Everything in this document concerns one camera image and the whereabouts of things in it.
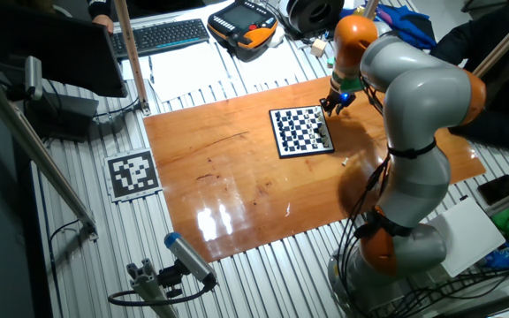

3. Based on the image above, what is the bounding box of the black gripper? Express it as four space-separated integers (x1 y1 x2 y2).
319 88 357 117

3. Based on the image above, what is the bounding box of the operator dark sleeved forearm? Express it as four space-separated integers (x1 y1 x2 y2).
86 0 114 19

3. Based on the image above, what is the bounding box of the black and white chessboard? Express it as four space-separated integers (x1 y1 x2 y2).
268 104 336 160

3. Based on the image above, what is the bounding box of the operator bare hand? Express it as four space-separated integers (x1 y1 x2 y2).
91 12 115 34

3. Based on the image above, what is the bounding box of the small wooden cube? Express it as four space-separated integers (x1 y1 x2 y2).
309 38 329 58

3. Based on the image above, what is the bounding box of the black round spool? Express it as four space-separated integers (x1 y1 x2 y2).
283 0 346 41

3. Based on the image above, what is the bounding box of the blue cloth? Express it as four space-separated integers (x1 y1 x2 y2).
340 3 437 50

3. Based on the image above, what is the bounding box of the orange wooden board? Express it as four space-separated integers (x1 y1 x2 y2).
142 75 488 264

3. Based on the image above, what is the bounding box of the orange and black teach pendant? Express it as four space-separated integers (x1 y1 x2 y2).
206 0 279 63

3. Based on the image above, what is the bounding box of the man in black jacket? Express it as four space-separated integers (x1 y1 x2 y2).
429 0 509 156

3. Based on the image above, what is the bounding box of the black smartphone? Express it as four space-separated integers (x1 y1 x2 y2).
476 173 509 207

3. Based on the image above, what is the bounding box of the black computer keyboard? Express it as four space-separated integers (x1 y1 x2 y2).
109 18 211 61

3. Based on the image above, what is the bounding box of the white flat sheet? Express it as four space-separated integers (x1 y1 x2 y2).
426 196 507 278

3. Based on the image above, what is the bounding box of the small white paper sheet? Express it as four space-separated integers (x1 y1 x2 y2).
120 56 154 81

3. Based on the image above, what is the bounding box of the black and white marker tag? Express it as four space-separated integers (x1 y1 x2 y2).
103 147 163 204

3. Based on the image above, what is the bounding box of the blue plastic bag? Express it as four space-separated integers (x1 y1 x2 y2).
483 241 509 270

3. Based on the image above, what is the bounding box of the black box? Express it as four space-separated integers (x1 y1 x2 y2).
24 90 100 143

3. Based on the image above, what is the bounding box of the black computer monitor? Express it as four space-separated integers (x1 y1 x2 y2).
0 4 129 99

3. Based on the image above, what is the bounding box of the grey webcam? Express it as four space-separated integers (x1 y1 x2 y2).
23 55 44 102

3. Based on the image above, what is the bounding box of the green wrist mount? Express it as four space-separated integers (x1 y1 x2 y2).
326 56 367 94

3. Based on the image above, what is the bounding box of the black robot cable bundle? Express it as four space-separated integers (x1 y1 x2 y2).
336 83 397 318

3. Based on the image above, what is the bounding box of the grey camera with blue end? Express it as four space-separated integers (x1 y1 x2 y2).
163 231 218 288

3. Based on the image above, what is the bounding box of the aluminium camera stand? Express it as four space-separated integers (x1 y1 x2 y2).
125 258 180 318

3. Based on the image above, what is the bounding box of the black camera cable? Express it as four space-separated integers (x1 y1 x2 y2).
107 282 214 307

